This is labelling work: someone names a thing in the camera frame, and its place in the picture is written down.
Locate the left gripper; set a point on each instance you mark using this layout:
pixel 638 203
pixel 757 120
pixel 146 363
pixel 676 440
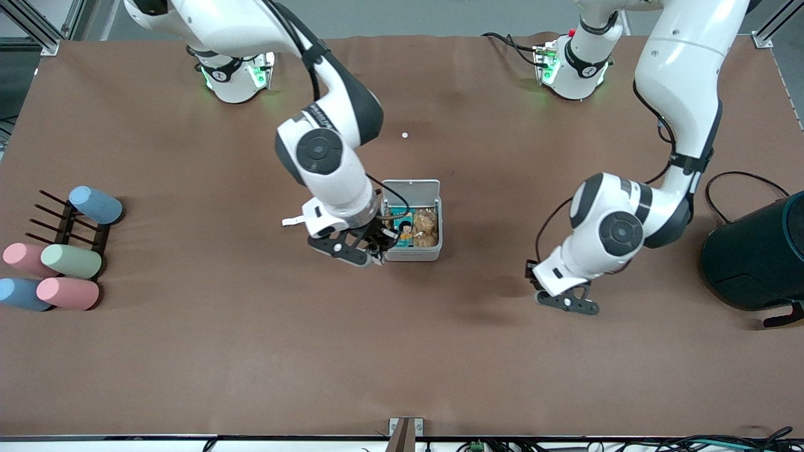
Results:
pixel 530 272

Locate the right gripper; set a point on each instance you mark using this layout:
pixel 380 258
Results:
pixel 375 235

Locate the white square trash bin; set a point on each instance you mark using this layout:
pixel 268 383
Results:
pixel 411 254

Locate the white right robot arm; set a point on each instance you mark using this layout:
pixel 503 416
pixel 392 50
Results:
pixel 326 150

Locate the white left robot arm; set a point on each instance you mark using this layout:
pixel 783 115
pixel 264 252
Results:
pixel 681 75

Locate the teal snack packet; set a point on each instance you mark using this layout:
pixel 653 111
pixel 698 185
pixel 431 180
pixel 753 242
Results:
pixel 405 229

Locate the brown snack packet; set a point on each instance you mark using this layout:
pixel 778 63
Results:
pixel 426 227

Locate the green-lit right base box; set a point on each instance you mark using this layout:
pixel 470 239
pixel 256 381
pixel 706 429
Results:
pixel 262 72

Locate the green-lit base box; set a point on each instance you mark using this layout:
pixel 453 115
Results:
pixel 546 63
pixel 262 72

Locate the green-lit left base box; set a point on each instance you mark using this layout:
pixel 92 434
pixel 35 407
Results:
pixel 546 63

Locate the dark teal cylindrical appliance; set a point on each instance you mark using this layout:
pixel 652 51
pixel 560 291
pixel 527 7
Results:
pixel 754 257

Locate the blue plastic cup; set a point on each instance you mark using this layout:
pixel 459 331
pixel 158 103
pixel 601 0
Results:
pixel 95 204
pixel 22 295

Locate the green plastic cup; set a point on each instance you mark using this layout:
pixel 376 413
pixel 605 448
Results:
pixel 72 261

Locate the black cup rack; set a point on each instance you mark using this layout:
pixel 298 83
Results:
pixel 68 227

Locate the pink plastic cup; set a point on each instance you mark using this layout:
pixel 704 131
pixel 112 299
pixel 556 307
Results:
pixel 24 258
pixel 68 294

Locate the metal table edge bracket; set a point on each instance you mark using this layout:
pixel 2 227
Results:
pixel 406 430

